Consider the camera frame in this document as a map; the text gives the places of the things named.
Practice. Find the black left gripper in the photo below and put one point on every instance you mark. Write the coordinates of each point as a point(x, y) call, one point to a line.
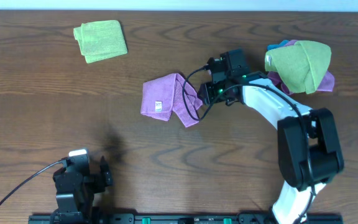
point(105, 175)

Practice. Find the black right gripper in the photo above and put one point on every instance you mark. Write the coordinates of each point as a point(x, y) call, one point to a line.
point(209, 96)

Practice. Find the purple microfiber cloth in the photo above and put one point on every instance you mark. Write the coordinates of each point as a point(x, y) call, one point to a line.
point(170, 94)

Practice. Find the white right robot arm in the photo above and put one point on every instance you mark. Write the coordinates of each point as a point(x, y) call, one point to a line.
point(309, 152)

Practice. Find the blue cloth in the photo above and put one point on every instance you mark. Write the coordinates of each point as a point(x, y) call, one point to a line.
point(275, 46)

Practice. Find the purple cloth in pile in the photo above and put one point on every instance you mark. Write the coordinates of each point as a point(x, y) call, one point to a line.
point(326, 84)

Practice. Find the folded green cloth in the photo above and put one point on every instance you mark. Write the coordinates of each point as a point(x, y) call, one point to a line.
point(100, 40)

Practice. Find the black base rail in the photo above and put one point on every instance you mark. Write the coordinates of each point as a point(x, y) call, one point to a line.
point(166, 218)

